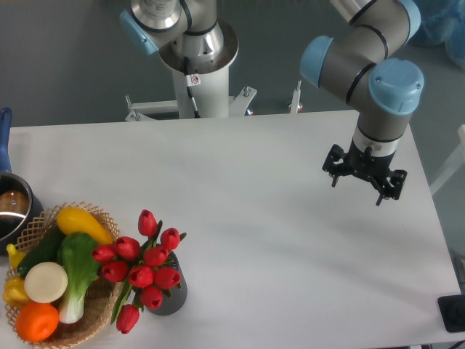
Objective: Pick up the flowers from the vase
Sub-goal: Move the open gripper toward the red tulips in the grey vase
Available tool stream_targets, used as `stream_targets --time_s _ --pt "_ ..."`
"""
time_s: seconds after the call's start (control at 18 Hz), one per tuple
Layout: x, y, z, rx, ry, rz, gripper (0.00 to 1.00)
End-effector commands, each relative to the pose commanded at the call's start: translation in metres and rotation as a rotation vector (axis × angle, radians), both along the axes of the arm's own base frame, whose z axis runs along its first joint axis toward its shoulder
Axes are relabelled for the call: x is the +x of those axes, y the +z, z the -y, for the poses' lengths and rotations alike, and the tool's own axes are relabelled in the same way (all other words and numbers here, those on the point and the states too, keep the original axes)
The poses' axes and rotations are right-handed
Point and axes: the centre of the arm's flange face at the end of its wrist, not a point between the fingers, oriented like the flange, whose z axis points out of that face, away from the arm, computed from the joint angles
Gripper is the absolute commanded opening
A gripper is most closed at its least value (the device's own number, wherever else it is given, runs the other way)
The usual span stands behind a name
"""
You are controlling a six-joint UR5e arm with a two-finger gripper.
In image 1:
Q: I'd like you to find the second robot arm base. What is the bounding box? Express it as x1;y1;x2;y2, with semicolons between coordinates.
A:
119;0;239;75

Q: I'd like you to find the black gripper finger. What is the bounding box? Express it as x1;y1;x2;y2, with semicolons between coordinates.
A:
322;144;349;187
374;169;408;206

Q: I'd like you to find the red tulip bouquet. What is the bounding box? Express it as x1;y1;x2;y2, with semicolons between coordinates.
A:
92;209;186;334

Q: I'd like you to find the woven wicker basket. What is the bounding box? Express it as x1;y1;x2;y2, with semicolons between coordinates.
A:
15;201;122;348

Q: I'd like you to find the white frame at right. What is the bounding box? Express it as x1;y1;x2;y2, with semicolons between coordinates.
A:
429;124;464;196

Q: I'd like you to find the yellow bell pepper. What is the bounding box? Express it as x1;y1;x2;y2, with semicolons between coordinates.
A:
3;276;32;309

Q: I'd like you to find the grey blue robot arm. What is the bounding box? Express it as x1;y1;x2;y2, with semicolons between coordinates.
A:
300;0;424;202

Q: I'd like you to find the dark grey ribbed vase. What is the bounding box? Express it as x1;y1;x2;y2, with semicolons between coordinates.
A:
149;252;187;316

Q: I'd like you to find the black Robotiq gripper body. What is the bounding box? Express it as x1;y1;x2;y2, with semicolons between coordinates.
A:
342;140;395;184

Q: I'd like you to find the orange fruit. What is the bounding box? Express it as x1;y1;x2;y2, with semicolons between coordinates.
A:
15;303;59;342

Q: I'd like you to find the small yellow banana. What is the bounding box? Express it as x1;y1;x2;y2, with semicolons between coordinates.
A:
7;244;26;270

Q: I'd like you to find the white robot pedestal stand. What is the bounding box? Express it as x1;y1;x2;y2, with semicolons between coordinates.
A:
125;66;257;121

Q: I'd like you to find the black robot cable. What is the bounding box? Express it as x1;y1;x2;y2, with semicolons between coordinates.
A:
183;57;201;119

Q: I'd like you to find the green bok choy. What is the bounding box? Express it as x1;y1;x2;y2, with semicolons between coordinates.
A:
57;232;100;324

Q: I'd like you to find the blue handled saucepan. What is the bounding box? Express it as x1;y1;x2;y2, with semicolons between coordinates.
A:
1;108;43;256

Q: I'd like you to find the blue plastic bag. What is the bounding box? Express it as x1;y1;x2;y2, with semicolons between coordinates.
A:
410;0;464;70

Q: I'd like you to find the yellow squash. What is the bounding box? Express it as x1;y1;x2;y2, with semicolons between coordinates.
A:
56;206;113;244

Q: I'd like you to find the black device at edge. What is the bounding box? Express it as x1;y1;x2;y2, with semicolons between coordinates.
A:
437;294;465;333

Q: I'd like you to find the dark green cucumber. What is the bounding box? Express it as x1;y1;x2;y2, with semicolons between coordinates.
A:
17;225;65;278

